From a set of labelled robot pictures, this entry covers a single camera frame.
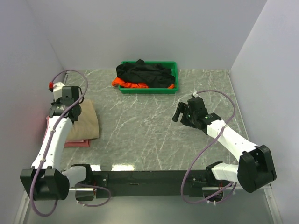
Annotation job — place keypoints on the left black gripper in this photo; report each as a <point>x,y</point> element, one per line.
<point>56,101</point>

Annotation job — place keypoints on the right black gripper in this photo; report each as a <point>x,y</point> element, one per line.
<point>183,108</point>

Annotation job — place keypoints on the beige t shirt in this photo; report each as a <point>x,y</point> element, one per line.
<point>87,126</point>

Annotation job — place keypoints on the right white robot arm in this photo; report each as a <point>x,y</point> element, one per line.
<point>255,167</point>

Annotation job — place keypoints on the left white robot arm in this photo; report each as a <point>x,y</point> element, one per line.
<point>44,181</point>

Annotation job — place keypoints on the black t shirt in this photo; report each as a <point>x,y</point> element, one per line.
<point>139,71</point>

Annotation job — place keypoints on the green plastic bin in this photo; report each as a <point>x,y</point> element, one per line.
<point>167,64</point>

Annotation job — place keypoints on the light pink folded t shirt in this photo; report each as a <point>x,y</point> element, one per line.
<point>74,141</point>

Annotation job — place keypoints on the orange t shirt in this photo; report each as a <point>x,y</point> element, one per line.
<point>168,84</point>

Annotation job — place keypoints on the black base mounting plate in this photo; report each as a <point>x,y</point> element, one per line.
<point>153,183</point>

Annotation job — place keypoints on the aluminium rail frame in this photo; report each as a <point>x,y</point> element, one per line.
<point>85,194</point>

